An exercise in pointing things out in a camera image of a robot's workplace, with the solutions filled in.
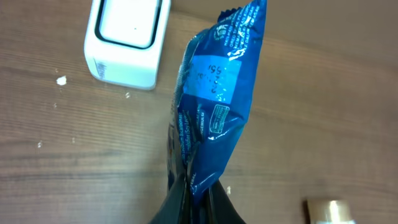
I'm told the blue cookie packet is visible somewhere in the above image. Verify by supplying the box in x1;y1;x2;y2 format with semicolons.
167;0;267;203

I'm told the white tube with gold cap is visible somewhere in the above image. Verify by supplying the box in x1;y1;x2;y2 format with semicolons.
307;198;356;224

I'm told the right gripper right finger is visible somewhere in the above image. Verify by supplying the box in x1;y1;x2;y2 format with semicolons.
206;180;246;224

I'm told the white barcode scanner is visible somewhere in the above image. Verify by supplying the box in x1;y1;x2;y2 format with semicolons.
84;0;171;90

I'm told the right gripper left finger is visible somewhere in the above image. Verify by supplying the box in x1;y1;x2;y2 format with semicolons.
149;174;186;224

